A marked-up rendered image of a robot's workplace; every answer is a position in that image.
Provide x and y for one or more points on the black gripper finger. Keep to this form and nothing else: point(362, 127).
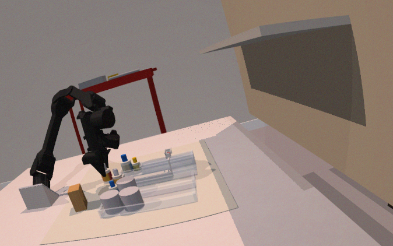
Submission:
point(99, 166)
point(106, 157)

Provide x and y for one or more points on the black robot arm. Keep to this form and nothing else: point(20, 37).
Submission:
point(101, 117)

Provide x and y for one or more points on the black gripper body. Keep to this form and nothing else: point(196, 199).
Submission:
point(93, 145)

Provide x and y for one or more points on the brown rectangular block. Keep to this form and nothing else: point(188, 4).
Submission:
point(77, 197)

